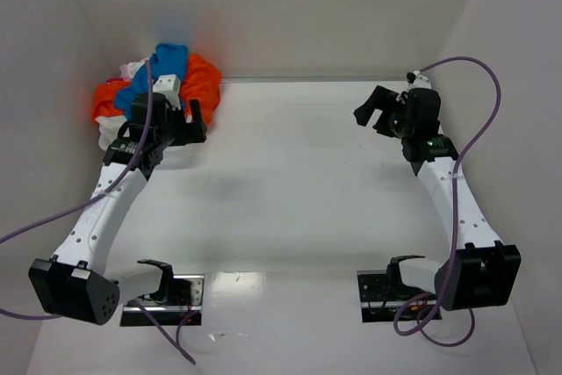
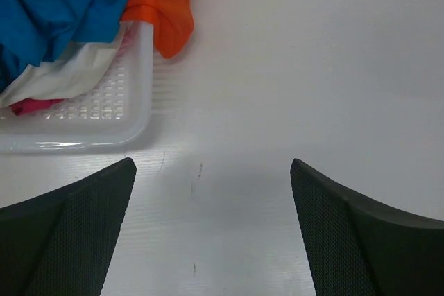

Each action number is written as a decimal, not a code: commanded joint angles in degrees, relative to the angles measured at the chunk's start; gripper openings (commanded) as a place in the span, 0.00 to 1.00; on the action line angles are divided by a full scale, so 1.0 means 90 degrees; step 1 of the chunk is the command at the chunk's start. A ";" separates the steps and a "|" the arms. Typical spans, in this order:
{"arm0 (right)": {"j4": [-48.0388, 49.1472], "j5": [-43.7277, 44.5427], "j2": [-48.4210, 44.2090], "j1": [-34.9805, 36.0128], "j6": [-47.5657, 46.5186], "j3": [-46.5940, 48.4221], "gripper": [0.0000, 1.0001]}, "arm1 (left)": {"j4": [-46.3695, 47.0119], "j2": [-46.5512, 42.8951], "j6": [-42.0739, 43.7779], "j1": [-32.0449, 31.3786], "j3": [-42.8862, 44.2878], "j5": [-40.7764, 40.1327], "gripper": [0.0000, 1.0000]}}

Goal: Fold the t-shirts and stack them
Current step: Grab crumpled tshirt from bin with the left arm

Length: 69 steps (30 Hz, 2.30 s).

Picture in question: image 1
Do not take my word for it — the blue t shirt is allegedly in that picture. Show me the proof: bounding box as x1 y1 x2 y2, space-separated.
113 43 189 116

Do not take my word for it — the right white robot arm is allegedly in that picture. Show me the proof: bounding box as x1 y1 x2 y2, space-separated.
354 86 522 311

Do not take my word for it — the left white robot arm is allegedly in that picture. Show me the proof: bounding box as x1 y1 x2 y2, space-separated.
28 93 206 325

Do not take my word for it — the orange t shirt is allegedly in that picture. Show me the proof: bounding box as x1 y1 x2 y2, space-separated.
91 54 221 126

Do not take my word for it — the white t shirt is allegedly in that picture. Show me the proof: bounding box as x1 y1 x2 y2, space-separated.
96 115 126 151

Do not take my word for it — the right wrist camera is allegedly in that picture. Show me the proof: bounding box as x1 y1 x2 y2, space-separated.
407 70 432 90

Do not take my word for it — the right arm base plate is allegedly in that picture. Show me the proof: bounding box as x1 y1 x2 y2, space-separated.
357 270 422 323

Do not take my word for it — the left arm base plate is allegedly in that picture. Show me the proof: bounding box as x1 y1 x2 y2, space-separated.
136 272 205 328

